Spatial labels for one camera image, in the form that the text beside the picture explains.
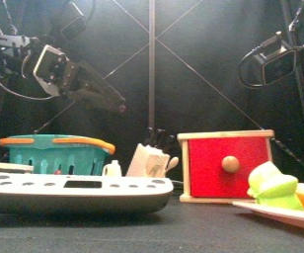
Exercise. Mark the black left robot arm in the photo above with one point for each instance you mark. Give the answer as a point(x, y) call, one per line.
point(5, 41)

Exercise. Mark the small white toy bottle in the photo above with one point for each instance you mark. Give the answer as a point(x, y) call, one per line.
point(112, 168)

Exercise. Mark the white knife block black knives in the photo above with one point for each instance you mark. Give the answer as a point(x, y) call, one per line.
point(152, 158)

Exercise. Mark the wooden toy spoon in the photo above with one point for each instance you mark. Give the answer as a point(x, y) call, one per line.
point(172, 163)

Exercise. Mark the white toy kitchen scale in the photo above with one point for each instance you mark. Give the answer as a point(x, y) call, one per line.
point(76, 192)

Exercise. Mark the green toy vegetable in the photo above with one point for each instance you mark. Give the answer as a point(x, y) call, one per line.
point(273, 187)

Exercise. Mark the white plate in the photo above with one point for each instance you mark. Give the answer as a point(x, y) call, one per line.
point(283, 214)

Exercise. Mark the vertical metal frame pole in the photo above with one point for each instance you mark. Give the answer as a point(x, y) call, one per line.
point(152, 62)

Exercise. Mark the red drawer wooden frame box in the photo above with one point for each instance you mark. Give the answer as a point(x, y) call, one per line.
point(225, 166)

